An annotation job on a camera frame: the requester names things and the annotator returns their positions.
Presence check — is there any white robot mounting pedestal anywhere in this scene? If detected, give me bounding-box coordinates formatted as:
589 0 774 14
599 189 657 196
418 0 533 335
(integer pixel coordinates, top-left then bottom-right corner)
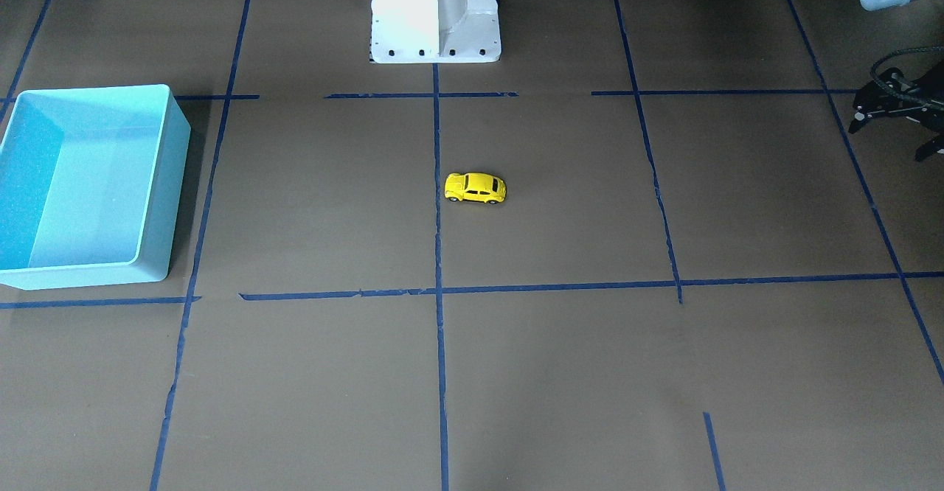
369 0 502 64

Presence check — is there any turquoise plastic bin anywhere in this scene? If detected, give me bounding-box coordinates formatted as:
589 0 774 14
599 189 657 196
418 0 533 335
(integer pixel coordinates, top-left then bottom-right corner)
1 84 191 290

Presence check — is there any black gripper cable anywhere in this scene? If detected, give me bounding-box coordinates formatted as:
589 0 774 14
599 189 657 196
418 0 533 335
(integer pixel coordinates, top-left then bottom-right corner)
870 46 944 108

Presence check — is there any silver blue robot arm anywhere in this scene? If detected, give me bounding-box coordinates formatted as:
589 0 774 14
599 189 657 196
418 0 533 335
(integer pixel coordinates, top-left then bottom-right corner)
847 0 943 162

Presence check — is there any yellow beetle toy car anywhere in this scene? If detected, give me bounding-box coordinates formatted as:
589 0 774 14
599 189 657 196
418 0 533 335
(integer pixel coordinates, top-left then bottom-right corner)
444 173 508 205

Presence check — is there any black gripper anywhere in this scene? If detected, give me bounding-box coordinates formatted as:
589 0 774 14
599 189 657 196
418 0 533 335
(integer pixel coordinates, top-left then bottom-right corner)
847 69 944 162

